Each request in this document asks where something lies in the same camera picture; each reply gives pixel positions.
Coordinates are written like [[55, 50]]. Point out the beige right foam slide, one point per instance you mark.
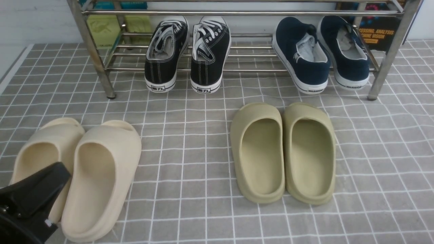
[[105, 163]]

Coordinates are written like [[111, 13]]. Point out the navy right slip-on shoe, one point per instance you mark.
[[349, 59]]

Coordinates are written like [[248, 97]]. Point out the black canvas sneaker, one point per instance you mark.
[[168, 43], [210, 49]]

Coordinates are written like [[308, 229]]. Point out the olive foam clog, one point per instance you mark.
[[256, 135], [309, 153]]

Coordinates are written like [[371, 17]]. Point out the black book with orange text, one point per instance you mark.
[[377, 32]]

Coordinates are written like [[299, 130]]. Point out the beige foam slide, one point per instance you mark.
[[54, 142], [105, 163]]

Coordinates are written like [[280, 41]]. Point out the olive right foam clog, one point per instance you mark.
[[309, 153]]

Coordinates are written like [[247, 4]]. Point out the beige left foam slide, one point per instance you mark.
[[54, 142]]

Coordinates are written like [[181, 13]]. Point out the olive left foam clog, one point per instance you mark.
[[256, 135]]

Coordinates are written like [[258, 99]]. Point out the navy left slip-on shoe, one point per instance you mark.
[[297, 46]]

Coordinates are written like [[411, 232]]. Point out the steel shoe rack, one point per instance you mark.
[[81, 12]]

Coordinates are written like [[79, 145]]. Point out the navy slip-on shoe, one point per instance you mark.
[[297, 46], [349, 59]]

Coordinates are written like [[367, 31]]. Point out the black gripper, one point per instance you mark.
[[29, 206]]

